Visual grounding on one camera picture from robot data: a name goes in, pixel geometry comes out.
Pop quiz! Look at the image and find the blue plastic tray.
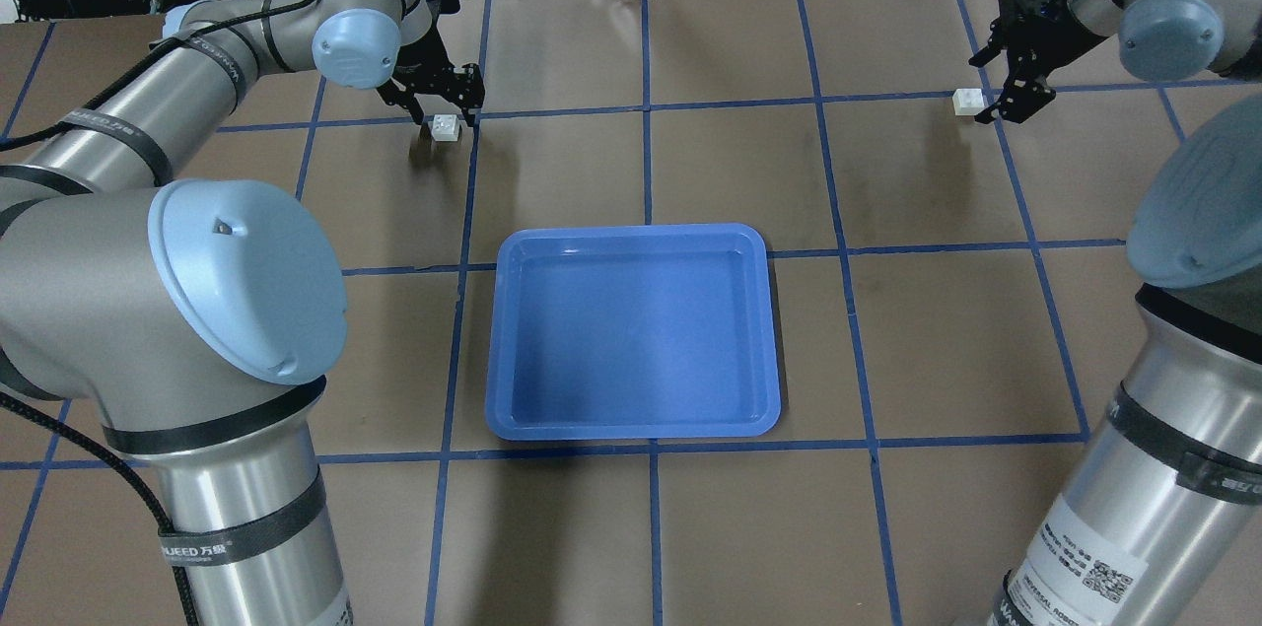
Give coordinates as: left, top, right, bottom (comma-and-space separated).
485, 223, 782, 442

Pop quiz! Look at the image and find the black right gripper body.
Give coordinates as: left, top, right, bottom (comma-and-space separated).
991, 0, 1090, 66

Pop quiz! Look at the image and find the white block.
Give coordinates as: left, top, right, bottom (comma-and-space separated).
952, 88, 988, 117
425, 114, 464, 144

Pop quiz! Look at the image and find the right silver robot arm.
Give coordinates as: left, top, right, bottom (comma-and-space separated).
960, 0, 1261, 625

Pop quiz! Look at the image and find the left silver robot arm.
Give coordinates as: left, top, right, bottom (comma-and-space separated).
3, 0, 485, 625

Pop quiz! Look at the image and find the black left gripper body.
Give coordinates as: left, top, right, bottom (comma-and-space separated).
391, 23, 461, 101

